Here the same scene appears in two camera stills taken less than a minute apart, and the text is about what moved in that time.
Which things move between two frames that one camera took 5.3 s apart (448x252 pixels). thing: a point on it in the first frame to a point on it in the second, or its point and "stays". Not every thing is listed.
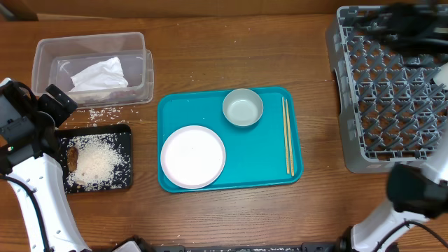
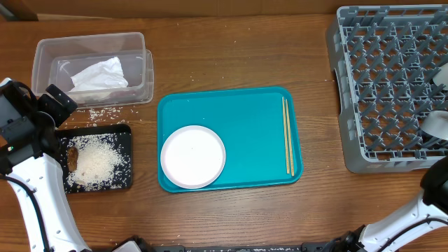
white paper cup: [442, 78] stays
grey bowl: [243, 107] to [435, 123]
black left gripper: [60, 114] stays
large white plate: [193, 157] stays
